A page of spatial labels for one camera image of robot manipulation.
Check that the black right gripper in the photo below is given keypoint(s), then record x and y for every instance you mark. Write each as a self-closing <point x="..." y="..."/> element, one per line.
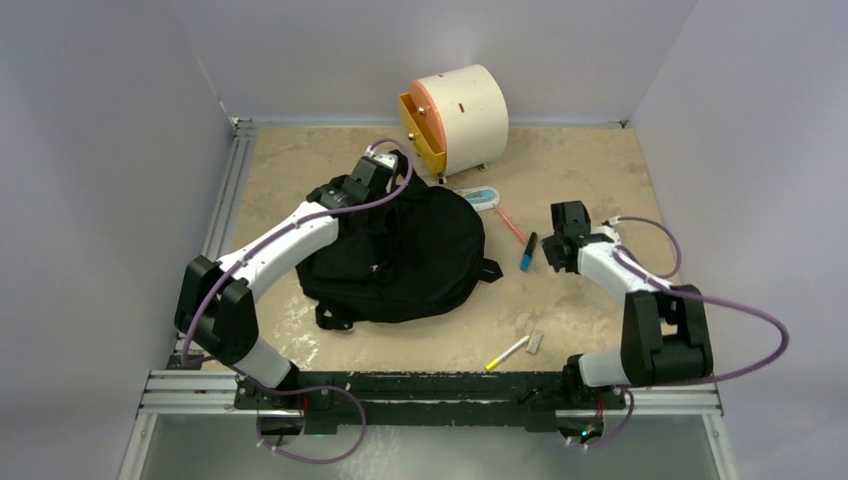
<point x="548" y="245"/>

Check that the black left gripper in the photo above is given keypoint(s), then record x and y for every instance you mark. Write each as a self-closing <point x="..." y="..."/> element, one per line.
<point x="386" y="191"/>

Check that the blue highlighter marker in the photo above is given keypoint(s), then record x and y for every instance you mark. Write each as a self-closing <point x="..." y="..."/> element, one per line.
<point x="528" y="253"/>

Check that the black student backpack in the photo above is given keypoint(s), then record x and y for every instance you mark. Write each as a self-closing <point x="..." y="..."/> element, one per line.
<point x="419" y="255"/>

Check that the grey marker cap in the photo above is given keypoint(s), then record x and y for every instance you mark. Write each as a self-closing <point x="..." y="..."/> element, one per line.
<point x="534" y="342"/>

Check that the yellow white marker pen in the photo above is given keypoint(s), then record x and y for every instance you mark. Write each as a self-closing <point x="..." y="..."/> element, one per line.
<point x="493" y="364"/>

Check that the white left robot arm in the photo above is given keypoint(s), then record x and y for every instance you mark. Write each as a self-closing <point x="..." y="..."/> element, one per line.
<point x="216" y="306"/>

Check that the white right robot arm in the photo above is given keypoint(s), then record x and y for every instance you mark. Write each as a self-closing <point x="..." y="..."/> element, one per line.
<point x="665" y="337"/>

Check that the blue scissors blister pack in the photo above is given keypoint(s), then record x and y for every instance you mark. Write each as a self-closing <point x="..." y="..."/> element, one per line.
<point x="480" y="198"/>

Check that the orange pen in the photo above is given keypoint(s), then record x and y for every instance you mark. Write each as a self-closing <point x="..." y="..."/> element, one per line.
<point x="511" y="225"/>

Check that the cream cylindrical drawer box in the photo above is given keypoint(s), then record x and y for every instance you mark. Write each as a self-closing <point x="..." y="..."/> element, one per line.
<point x="467" y="112"/>

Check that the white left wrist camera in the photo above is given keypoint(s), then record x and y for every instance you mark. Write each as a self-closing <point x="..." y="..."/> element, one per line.
<point x="387" y="160"/>

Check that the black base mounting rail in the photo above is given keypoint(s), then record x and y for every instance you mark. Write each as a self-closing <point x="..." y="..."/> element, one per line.
<point x="539" y="402"/>

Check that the aluminium table frame rail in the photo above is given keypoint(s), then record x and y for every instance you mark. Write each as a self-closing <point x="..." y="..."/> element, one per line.
<point x="197" y="392"/>

